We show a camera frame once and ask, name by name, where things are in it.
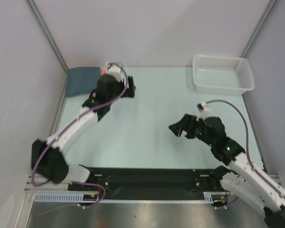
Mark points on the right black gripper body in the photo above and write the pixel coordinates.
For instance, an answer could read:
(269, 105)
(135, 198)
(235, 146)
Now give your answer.
(188, 127)

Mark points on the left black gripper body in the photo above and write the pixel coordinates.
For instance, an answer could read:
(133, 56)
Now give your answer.
(119, 88)

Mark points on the blue-grey t shirt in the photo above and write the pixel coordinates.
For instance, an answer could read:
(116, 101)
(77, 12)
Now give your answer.
(81, 80)

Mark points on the white plastic perforated basket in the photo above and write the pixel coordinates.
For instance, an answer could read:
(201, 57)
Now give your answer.
(222, 75)

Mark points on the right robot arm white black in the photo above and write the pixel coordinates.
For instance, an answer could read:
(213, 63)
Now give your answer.
(240, 176)

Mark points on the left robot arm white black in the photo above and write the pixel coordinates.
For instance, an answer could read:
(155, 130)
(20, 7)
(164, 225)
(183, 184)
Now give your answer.
(48, 157)

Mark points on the folded pink t shirt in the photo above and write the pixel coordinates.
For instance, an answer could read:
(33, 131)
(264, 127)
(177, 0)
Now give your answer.
(103, 71)

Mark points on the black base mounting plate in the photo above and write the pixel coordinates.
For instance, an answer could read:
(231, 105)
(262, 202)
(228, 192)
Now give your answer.
(151, 184)

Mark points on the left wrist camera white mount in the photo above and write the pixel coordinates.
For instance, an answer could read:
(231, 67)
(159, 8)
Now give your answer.
(114, 70)

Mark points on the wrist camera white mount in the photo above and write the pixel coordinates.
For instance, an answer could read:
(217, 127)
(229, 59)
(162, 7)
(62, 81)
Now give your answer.
(114, 70)
(204, 110)

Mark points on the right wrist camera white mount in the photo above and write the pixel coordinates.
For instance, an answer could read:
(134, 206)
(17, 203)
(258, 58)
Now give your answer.
(204, 110)

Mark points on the white slotted cable duct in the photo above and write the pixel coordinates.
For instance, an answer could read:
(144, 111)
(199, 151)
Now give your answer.
(207, 198)

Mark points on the left aluminium frame post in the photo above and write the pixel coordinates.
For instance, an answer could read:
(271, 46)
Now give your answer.
(47, 33)

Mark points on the aluminium frame post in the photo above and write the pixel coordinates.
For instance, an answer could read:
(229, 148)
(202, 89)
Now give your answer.
(259, 26)
(47, 33)

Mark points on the aluminium front rail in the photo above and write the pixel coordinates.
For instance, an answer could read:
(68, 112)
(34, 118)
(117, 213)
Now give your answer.
(42, 185)

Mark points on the right aluminium frame post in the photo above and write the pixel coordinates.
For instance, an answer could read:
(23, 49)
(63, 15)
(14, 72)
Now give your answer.
(259, 26)

